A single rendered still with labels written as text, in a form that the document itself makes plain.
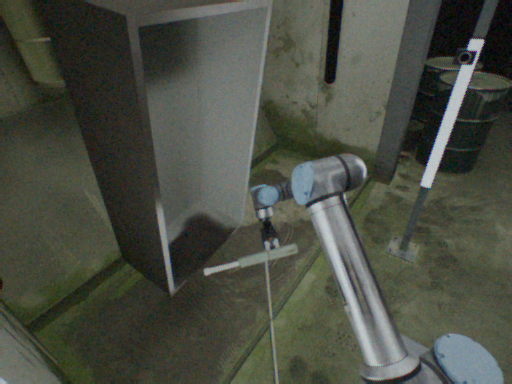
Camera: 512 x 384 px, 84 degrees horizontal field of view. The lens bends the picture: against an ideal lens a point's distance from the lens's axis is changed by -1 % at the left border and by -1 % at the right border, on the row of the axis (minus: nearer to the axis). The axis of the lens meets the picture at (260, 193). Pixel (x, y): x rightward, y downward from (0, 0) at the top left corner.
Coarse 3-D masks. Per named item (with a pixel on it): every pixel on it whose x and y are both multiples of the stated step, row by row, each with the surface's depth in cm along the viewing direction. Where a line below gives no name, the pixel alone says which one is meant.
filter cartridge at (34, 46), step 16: (0, 0) 136; (16, 0) 136; (32, 0) 139; (16, 16) 139; (32, 16) 141; (16, 32) 145; (32, 32) 145; (32, 48) 148; (48, 48) 151; (32, 64) 153; (48, 64) 154; (48, 80) 158
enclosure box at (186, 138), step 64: (64, 0) 67; (128, 0) 69; (192, 0) 78; (256, 0) 92; (64, 64) 82; (128, 64) 67; (192, 64) 129; (256, 64) 116; (128, 128) 81; (192, 128) 151; (128, 192) 103; (192, 192) 179; (128, 256) 143; (192, 256) 158
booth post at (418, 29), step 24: (432, 0) 194; (408, 24) 208; (432, 24) 204; (408, 48) 216; (408, 72) 224; (408, 96) 233; (384, 120) 254; (408, 120) 256; (384, 144) 265; (384, 168) 277
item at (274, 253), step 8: (272, 248) 155; (280, 248) 148; (288, 248) 147; (296, 248) 148; (248, 256) 145; (256, 256) 145; (264, 256) 146; (272, 256) 146; (280, 256) 147; (232, 264) 144; (240, 264) 144; (248, 264) 144; (208, 272) 142
